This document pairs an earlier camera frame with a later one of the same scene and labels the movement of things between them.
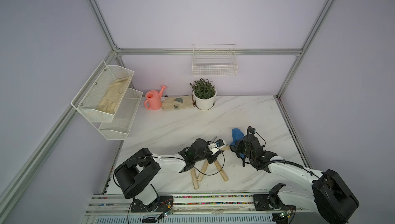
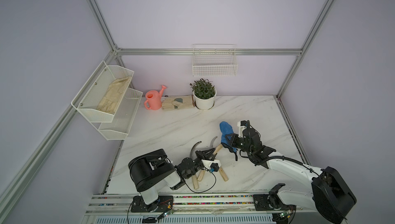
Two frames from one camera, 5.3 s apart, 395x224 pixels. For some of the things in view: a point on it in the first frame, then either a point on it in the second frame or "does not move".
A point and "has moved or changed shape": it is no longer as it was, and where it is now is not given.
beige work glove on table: (177, 102) does not move
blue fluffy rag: (236, 134) has moved or changed shape
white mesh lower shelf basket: (119, 128) does not move
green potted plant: (203, 89) does not move
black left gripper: (213, 157) -> (202, 154)
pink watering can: (154, 99) does not move
